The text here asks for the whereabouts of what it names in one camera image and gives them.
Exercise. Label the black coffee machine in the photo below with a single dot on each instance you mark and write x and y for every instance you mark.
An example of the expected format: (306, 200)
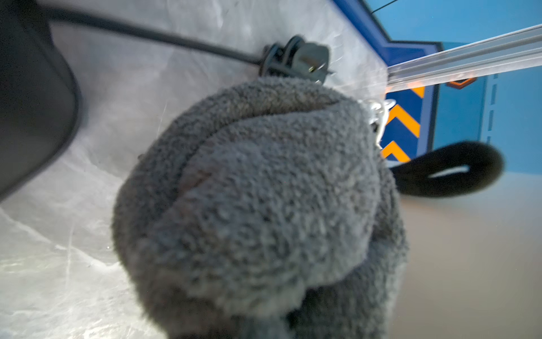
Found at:
(40, 96)

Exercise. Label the grey wiping cloth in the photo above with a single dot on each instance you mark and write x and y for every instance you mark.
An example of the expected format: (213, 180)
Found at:
(267, 211)

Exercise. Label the white coffee machine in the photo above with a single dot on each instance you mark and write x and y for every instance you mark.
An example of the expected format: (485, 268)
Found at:
(474, 266)

